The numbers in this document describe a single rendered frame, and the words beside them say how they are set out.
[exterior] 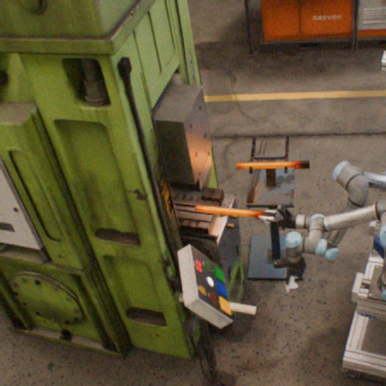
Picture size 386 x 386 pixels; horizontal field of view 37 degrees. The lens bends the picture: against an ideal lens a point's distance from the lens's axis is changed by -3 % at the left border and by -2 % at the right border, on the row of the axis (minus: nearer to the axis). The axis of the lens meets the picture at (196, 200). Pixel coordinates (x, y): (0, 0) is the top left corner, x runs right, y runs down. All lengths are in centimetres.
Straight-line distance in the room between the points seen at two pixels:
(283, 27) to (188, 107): 379
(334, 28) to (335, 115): 127
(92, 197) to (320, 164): 255
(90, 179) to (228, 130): 275
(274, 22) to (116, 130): 413
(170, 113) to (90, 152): 42
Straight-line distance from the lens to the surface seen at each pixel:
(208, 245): 333
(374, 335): 375
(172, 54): 294
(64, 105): 259
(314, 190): 483
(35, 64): 253
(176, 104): 284
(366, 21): 650
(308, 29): 651
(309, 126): 547
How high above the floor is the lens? 338
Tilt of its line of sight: 44 degrees down
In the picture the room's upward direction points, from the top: 11 degrees counter-clockwise
